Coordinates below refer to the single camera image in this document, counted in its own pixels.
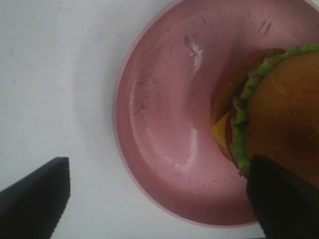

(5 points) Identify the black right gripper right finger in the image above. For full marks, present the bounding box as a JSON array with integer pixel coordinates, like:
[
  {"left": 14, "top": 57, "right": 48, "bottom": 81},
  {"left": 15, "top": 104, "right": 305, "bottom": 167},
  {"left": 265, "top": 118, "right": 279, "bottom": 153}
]
[{"left": 246, "top": 155, "right": 319, "bottom": 239}]

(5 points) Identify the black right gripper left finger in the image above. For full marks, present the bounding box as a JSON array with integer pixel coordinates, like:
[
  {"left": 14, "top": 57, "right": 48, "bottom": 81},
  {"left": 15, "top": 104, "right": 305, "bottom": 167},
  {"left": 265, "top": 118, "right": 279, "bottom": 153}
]
[{"left": 0, "top": 157, "right": 70, "bottom": 239}]

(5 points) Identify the toy hamburger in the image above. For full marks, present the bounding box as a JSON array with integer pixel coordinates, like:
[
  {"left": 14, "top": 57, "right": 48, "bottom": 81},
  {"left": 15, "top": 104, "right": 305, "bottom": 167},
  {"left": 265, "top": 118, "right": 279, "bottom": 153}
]
[{"left": 210, "top": 43, "right": 319, "bottom": 185}]

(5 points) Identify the pink round plate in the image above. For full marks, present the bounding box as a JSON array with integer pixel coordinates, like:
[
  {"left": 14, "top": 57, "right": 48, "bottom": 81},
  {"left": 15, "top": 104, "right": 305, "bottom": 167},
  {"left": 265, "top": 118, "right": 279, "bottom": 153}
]
[{"left": 113, "top": 0, "right": 319, "bottom": 228}]

